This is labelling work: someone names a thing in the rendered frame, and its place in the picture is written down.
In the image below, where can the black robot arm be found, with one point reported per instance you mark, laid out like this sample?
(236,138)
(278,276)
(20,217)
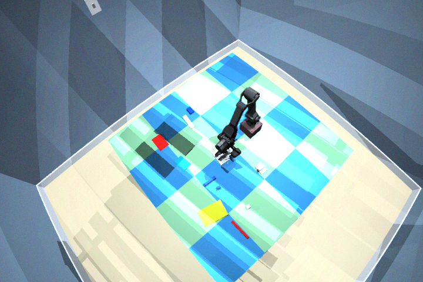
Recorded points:
(231,129)

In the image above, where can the yellow flat rectangular plate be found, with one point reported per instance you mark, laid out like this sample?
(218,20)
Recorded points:
(212,213)

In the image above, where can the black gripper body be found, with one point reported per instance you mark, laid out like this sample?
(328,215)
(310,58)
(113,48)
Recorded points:
(236,151)

